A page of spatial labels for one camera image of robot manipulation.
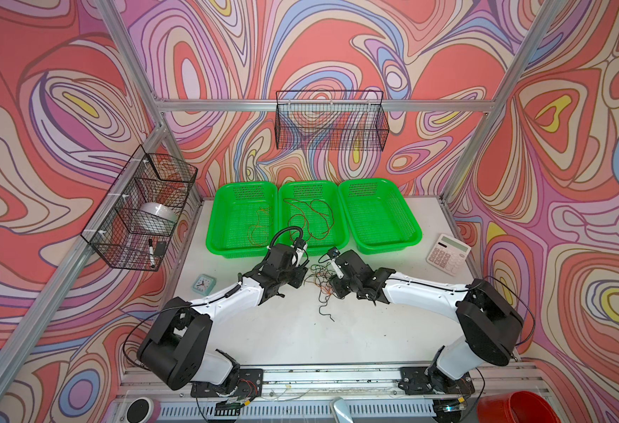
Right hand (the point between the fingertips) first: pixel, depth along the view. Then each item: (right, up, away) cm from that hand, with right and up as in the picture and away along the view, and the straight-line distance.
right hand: (338, 282), depth 88 cm
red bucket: (+45, -29, -19) cm, 57 cm away
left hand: (-12, +6, 0) cm, 13 cm away
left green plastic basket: (-38, +22, +23) cm, 50 cm away
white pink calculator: (+43, +8, +10) cm, 45 cm away
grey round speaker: (-53, -27, -23) cm, 64 cm away
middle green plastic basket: (-9, +26, +27) cm, 38 cm away
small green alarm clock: (-47, -1, +2) cm, 47 cm away
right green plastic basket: (+20, +23, +23) cm, 38 cm away
